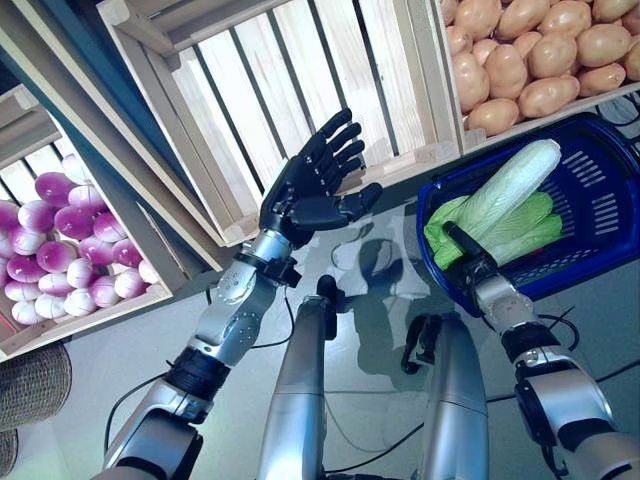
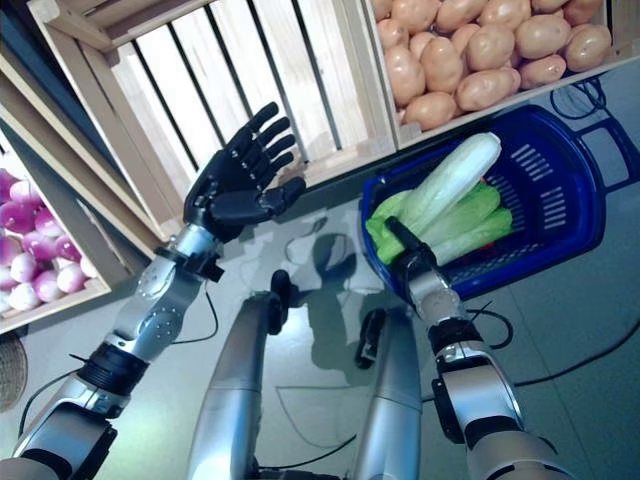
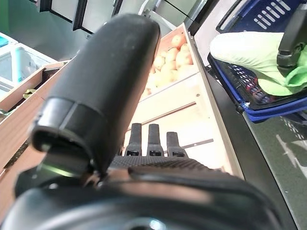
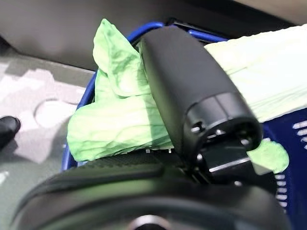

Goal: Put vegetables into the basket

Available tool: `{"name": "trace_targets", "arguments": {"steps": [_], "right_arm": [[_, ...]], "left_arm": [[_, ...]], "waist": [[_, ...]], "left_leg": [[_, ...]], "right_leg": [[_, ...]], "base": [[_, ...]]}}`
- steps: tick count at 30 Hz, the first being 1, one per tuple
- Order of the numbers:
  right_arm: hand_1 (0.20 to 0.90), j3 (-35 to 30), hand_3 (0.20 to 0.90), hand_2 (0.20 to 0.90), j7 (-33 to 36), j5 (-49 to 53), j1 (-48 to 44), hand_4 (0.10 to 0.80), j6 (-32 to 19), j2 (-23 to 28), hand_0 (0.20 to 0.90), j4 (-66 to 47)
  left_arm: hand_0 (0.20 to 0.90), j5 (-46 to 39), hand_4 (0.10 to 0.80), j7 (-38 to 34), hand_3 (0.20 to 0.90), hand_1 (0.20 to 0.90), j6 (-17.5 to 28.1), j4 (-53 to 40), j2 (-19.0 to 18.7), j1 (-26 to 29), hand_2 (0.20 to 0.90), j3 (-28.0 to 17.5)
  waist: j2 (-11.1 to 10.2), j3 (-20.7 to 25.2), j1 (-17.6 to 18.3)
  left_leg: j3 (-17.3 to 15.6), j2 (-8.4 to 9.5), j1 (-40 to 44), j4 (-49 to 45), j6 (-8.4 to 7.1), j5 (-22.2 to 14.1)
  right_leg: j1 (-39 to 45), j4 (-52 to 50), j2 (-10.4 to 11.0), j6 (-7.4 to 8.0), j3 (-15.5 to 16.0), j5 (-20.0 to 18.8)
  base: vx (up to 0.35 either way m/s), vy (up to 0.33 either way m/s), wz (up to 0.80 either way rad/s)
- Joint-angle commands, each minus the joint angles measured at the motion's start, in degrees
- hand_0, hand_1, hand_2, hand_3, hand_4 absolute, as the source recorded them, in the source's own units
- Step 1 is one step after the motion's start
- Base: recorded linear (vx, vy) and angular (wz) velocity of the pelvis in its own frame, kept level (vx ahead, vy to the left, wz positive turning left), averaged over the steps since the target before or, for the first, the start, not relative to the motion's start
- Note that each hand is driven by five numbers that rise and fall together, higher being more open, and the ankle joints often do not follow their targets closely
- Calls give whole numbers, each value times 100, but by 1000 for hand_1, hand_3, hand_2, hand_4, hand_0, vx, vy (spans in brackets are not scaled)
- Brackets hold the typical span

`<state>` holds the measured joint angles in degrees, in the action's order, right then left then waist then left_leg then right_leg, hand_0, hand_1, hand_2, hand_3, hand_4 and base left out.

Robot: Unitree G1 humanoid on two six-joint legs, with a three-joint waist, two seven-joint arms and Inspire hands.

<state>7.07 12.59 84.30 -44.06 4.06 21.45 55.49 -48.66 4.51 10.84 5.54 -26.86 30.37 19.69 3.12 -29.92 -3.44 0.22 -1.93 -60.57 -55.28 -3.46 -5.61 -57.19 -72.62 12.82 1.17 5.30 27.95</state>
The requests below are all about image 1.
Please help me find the right silver robot leg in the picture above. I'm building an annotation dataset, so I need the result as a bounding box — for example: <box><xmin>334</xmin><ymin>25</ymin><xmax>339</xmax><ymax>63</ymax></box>
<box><xmin>422</xmin><ymin>314</ymin><xmax>489</xmax><ymax>480</ymax></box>

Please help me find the right black robot foot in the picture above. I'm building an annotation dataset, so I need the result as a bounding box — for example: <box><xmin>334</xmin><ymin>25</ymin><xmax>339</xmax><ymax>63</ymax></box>
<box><xmin>401</xmin><ymin>314</ymin><xmax>436</xmax><ymax>375</ymax></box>

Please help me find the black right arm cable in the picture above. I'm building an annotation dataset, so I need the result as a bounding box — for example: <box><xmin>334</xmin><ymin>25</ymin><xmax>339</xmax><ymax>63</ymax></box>
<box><xmin>539</xmin><ymin>307</ymin><xmax>581</xmax><ymax>351</ymax></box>

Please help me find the left black robot foot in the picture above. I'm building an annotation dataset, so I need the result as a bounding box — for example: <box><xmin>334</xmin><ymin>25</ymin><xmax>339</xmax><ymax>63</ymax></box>
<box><xmin>316</xmin><ymin>274</ymin><xmax>341</xmax><ymax>341</ymax></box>

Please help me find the wooden display shelf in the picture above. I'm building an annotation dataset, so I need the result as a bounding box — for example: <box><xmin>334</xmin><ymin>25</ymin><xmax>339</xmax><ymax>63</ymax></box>
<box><xmin>0</xmin><ymin>0</ymin><xmax>231</xmax><ymax>274</ymax></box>

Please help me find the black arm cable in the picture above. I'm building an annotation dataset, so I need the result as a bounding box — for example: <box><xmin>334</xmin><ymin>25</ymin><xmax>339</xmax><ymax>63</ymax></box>
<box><xmin>104</xmin><ymin>287</ymin><xmax>301</xmax><ymax>451</ymax></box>
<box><xmin>539</xmin><ymin>307</ymin><xmax>581</xmax><ymax>351</ymax></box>

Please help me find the silver robot leg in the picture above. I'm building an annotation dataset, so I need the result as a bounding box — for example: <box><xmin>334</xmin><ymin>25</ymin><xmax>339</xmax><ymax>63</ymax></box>
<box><xmin>255</xmin><ymin>294</ymin><xmax>334</xmax><ymax>480</ymax></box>
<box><xmin>422</xmin><ymin>314</ymin><xmax>489</xmax><ymax>480</ymax></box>

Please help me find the black robot foot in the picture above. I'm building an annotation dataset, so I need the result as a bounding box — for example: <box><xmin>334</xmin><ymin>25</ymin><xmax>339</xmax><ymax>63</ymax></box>
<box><xmin>401</xmin><ymin>314</ymin><xmax>436</xmax><ymax>375</ymax></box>
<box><xmin>316</xmin><ymin>274</ymin><xmax>341</xmax><ymax>341</ymax></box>

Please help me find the large napa cabbage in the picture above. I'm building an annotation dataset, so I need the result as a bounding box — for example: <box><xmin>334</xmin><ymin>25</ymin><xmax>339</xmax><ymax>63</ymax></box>
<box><xmin>423</xmin><ymin>138</ymin><xmax>562</xmax><ymax>269</ymax></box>

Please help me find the thin black floor cable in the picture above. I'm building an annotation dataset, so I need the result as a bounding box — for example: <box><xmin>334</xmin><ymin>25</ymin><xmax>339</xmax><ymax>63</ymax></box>
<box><xmin>324</xmin><ymin>423</ymin><xmax>426</xmax><ymax>471</ymax></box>

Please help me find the wooden slatted crate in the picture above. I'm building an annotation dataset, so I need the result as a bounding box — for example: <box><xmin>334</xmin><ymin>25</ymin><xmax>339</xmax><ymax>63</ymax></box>
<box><xmin>95</xmin><ymin>0</ymin><xmax>466</xmax><ymax>249</ymax></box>

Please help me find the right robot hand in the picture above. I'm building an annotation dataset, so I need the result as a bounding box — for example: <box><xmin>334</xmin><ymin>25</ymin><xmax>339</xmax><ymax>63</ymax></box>
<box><xmin>444</xmin><ymin>222</ymin><xmax>502</xmax><ymax>287</ymax></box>

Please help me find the small napa cabbage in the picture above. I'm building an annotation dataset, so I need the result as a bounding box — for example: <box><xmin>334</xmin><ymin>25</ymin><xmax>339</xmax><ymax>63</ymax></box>
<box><xmin>494</xmin><ymin>209</ymin><xmax>565</xmax><ymax>265</ymax></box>

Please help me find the left silver robot leg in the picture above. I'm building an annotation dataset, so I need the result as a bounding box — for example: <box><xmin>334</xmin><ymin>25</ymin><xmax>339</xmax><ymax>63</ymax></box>
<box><xmin>255</xmin><ymin>294</ymin><xmax>334</xmax><ymax>480</ymax></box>

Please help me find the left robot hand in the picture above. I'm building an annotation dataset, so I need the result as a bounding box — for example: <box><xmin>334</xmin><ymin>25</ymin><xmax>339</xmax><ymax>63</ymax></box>
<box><xmin>258</xmin><ymin>107</ymin><xmax>385</xmax><ymax>251</ymax></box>

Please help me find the blue plastic shopping basket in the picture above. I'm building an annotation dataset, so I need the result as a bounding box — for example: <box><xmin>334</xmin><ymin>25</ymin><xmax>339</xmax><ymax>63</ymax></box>
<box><xmin>415</xmin><ymin>112</ymin><xmax>640</xmax><ymax>317</ymax></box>

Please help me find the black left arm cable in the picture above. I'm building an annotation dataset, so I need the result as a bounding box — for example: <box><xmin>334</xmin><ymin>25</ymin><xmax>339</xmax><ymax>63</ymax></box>
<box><xmin>104</xmin><ymin>287</ymin><xmax>301</xmax><ymax>451</ymax></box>

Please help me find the brown wicker stand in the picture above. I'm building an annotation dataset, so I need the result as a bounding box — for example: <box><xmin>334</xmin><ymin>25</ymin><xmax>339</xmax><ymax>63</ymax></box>
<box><xmin>0</xmin><ymin>428</ymin><xmax>20</xmax><ymax>476</ymax></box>
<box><xmin>0</xmin><ymin>343</ymin><xmax>74</xmax><ymax>431</ymax></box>

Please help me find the wooden turnip crate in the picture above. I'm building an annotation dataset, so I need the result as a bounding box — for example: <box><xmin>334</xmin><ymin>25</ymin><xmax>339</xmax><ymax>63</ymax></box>
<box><xmin>0</xmin><ymin>82</ymin><xmax>174</xmax><ymax>361</ymax></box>

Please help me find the wooden potato crate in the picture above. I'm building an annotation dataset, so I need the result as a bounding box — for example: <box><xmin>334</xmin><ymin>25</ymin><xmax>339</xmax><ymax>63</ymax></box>
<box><xmin>429</xmin><ymin>0</ymin><xmax>640</xmax><ymax>156</ymax></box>

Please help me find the tan potato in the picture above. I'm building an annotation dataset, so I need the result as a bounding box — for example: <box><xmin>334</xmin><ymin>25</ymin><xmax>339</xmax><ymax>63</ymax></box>
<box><xmin>453</xmin><ymin>0</ymin><xmax>504</xmax><ymax>41</ymax></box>
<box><xmin>527</xmin><ymin>32</ymin><xmax>579</xmax><ymax>80</ymax></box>
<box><xmin>484</xmin><ymin>43</ymin><xmax>529</xmax><ymax>100</ymax></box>
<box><xmin>512</xmin><ymin>30</ymin><xmax>544</xmax><ymax>59</ymax></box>
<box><xmin>537</xmin><ymin>2</ymin><xmax>594</xmax><ymax>37</ymax></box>
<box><xmin>465</xmin><ymin>97</ymin><xmax>521</xmax><ymax>137</ymax></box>
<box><xmin>517</xmin><ymin>74</ymin><xmax>581</xmax><ymax>120</ymax></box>
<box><xmin>472</xmin><ymin>38</ymin><xmax>501</xmax><ymax>66</ymax></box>
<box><xmin>445</xmin><ymin>24</ymin><xmax>474</xmax><ymax>57</ymax></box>
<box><xmin>622</xmin><ymin>42</ymin><xmax>640</xmax><ymax>81</ymax></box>
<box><xmin>592</xmin><ymin>0</ymin><xmax>634</xmax><ymax>24</ymax></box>
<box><xmin>574</xmin><ymin>23</ymin><xmax>632</xmax><ymax>69</ymax></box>
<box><xmin>497</xmin><ymin>0</ymin><xmax>551</xmax><ymax>39</ymax></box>
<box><xmin>575</xmin><ymin>63</ymin><xmax>627</xmax><ymax>99</ymax></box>
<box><xmin>452</xmin><ymin>49</ymin><xmax>491</xmax><ymax>114</ymax></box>

